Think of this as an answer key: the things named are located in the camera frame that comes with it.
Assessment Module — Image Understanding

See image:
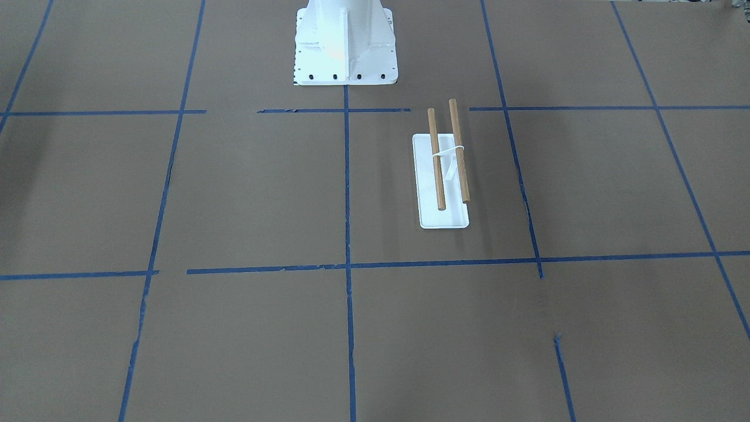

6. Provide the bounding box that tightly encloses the wooden rack rod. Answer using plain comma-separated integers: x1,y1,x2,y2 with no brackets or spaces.
427,107,446,211
448,98,471,204

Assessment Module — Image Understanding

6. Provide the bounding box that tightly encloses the white rack support bracket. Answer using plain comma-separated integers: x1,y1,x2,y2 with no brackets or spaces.
432,146,464,181

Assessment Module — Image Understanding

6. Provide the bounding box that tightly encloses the white rack base tray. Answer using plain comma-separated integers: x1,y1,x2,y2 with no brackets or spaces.
412,133,469,229

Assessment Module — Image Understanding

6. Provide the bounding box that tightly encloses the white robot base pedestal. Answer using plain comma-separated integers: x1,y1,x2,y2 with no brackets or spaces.
293,1,399,86

